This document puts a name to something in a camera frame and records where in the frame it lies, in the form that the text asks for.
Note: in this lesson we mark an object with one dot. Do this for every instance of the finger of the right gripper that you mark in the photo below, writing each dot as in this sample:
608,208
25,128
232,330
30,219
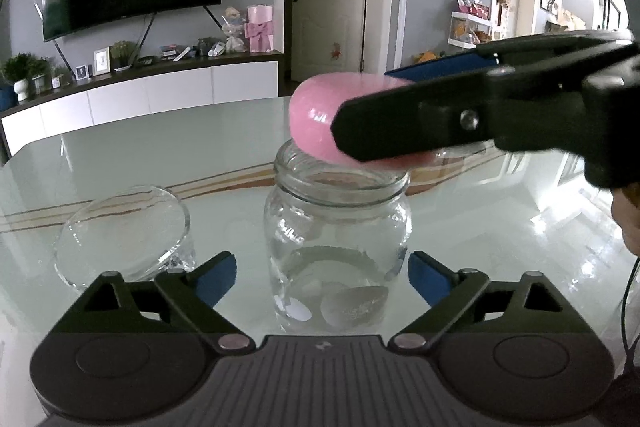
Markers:
444,66
452,111

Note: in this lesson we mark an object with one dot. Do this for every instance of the pink jar lid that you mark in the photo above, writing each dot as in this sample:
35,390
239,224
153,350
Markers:
345,119

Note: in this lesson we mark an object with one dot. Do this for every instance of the white snack shelf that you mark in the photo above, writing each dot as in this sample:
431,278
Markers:
470,24

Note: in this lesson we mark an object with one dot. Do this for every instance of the white photo frame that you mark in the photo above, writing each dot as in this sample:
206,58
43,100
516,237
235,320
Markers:
102,61

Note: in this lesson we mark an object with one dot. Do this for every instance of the white tv cabinet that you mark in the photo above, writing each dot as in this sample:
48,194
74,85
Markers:
157,89

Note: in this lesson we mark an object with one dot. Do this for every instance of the clear glass jar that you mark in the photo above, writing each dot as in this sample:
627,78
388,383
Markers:
337,239

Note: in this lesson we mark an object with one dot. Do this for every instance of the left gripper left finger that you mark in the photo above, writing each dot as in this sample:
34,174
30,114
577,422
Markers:
192,297

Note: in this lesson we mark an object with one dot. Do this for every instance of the potted plant white pot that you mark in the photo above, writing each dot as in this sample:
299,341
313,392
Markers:
14,70

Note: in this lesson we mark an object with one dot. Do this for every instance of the clear drinking glass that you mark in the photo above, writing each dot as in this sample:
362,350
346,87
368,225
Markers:
138,233

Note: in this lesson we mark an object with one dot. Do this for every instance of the pink gift box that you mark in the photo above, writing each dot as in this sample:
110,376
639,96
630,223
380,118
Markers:
259,28

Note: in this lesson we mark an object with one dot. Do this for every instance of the operator right hand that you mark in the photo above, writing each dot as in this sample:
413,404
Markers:
626,213

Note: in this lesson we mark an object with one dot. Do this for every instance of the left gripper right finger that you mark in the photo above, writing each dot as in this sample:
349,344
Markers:
449,295

